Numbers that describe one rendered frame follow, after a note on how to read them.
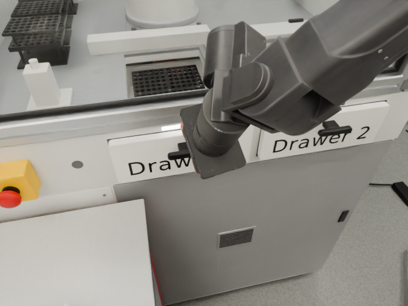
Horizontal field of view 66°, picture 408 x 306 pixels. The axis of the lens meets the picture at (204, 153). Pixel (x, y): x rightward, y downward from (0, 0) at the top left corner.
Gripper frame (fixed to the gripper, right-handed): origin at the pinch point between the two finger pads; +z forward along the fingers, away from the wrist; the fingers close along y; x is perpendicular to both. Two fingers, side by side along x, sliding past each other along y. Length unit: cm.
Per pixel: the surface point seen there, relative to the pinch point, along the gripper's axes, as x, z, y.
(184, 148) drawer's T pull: 1.4, 9.3, 3.8
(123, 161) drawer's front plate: 13.3, 13.2, 5.6
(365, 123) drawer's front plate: -40.0, 11.7, -1.8
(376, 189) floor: -107, 107, -25
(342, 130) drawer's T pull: -31.0, 8.0, -2.3
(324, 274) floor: -52, 87, -49
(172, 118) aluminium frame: 2.1, 7.1, 9.6
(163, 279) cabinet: 14, 64, -25
